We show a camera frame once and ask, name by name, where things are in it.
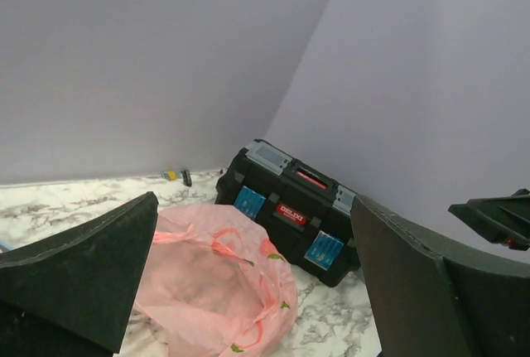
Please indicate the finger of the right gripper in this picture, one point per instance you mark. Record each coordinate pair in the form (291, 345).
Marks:
(502, 220)

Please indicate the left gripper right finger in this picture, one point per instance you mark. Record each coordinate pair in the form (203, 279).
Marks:
(434, 296)

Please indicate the pink plastic bag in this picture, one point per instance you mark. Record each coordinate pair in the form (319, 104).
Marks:
(215, 284)

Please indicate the small yellow black object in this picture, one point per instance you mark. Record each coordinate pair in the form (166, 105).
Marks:
(183, 175)

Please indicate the black toolbox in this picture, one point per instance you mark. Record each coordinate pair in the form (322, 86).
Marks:
(306, 214)

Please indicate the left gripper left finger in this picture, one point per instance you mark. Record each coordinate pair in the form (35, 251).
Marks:
(71, 294)

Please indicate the blue plastic basket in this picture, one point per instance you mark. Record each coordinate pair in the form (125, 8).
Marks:
(5, 247)

